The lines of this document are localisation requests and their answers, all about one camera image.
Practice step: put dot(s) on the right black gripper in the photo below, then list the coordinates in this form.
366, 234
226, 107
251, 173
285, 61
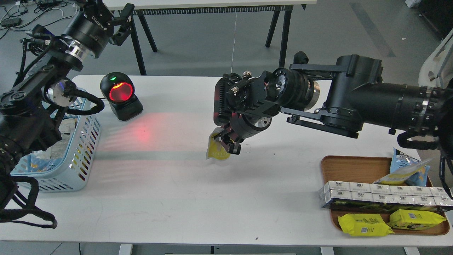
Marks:
241, 127

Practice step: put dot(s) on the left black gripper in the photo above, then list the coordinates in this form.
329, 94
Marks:
93, 27

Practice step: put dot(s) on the yellow white snack pouch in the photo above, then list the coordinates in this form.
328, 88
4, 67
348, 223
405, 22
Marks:
215, 149

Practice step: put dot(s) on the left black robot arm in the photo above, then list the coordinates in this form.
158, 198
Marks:
33, 109

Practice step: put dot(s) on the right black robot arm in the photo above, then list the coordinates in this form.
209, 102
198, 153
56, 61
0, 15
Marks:
337, 99

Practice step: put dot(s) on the white snack package in basket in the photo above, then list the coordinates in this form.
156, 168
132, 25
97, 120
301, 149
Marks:
58, 150

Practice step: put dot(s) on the light blue plastic basket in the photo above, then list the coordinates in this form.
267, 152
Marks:
73, 172

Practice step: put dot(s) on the yellow snack pack left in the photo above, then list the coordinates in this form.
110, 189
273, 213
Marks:
364, 225

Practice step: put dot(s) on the yellow snack pack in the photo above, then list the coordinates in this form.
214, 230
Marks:
414, 219
364, 225

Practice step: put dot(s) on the blue snack bag in basket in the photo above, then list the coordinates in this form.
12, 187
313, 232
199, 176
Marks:
40, 162

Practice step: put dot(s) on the blue yellow snack bag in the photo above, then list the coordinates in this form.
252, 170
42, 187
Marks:
405, 169

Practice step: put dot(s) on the yellow snack pack right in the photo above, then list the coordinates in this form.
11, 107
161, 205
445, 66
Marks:
414, 219

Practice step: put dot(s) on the white black-legged background table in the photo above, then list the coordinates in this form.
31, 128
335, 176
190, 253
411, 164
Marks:
206, 37

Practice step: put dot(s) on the black barcode scanner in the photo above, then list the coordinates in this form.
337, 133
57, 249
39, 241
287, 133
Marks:
119, 91

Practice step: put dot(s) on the black power adapter on floor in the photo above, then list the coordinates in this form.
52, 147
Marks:
12, 22

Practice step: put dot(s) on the brown wooden tray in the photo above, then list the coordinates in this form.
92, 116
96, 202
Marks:
367, 170

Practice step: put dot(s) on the silver multipack carton box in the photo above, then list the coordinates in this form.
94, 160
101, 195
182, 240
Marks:
380, 198

